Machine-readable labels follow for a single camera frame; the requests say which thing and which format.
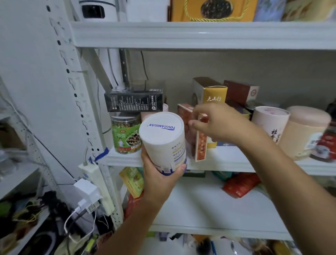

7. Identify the red canister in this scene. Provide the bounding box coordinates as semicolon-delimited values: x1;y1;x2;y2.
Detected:
311;123;336;163

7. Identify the beige cylinder canister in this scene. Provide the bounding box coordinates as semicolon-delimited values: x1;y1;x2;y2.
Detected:
278;105;332;161

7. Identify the person's right hand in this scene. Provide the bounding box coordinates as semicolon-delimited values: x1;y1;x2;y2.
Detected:
188;102;253;148

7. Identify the small white box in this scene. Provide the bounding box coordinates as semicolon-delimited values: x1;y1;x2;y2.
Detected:
126;0;170;23

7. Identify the tall black and yellow box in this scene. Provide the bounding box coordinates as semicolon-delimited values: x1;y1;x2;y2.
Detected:
104;89;164;112

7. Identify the white and blue canister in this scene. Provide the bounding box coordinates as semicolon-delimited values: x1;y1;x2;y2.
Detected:
139;111;187;175

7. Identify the pink cylinder canister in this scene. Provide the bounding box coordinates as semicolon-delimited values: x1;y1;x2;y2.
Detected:
251;106;290;144

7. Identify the person's left forearm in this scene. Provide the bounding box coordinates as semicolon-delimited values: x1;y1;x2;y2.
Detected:
97;197;174;255

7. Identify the white power strip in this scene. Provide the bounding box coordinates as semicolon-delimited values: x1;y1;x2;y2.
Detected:
79;163;117;216

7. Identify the blue tape strip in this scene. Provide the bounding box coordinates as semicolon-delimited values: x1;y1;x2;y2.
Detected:
88;147;110;165

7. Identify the yellow box white label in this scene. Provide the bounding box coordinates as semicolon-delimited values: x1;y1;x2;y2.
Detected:
191;77;228;149

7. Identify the red pouch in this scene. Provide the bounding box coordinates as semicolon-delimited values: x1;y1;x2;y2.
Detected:
223;172;260;199

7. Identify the clear green label nut jar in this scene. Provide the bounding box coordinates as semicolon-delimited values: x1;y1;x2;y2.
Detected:
110;112;142;154

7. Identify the white security camera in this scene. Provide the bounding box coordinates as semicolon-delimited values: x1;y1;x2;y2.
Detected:
71;0;119;23

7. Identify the red snack packet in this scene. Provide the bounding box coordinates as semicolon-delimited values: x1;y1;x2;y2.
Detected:
123;193;142;219

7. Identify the white power adapter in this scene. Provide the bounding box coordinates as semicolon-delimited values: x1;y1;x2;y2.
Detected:
73;179;102;208

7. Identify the orange patterned box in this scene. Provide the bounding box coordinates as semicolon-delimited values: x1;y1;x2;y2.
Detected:
177;102;209;162

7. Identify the person's left hand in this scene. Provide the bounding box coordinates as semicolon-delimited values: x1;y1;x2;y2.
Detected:
141;147;187;208

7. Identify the white metal shelving unit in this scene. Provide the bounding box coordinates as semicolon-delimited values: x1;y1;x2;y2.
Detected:
44;0;336;242

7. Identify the person's right forearm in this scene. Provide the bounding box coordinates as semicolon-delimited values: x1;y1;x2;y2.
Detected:
231;126;336;255

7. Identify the green snack packet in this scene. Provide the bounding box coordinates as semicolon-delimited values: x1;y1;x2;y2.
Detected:
120;167;145;199

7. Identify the blue glass jar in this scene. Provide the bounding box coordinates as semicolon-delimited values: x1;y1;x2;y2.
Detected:
253;0;287;22

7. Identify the small pink canister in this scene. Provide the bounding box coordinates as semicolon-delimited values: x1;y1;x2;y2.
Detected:
141;103;170;122

